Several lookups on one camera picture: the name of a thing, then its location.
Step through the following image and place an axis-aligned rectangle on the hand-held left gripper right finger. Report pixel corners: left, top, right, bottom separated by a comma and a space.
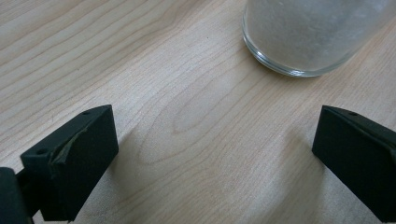
311, 105, 396, 223

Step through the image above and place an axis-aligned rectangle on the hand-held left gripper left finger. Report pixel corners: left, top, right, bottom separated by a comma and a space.
15, 105, 120, 222

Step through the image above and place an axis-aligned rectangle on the white-lidded jar of white powder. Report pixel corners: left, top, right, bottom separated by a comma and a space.
242, 0, 396, 78

